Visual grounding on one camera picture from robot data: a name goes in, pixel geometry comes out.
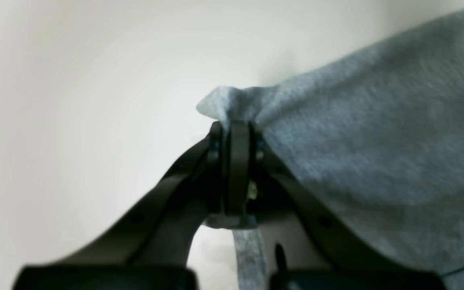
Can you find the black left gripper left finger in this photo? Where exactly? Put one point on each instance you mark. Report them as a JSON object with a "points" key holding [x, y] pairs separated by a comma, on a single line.
{"points": [[148, 248]]}

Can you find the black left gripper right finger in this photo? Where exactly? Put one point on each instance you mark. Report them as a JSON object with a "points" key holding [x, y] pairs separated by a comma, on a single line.
{"points": [[306, 245]]}

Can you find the grey T-shirt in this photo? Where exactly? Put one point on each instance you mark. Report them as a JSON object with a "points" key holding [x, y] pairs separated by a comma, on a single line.
{"points": [[378, 136]]}

